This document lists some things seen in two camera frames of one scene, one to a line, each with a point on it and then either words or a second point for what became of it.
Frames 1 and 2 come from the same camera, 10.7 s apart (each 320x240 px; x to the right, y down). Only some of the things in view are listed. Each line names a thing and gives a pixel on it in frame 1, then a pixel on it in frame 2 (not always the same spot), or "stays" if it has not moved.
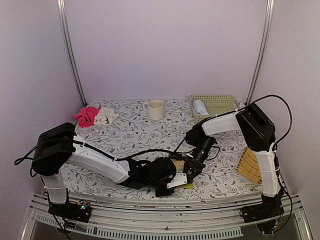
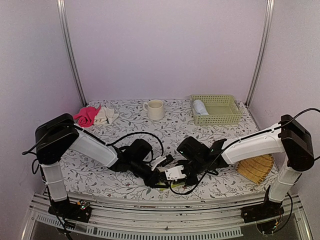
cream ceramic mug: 155,109 stays
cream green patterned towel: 179,164 -> 176,187
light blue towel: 199,107 stays
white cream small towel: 105,116 stays
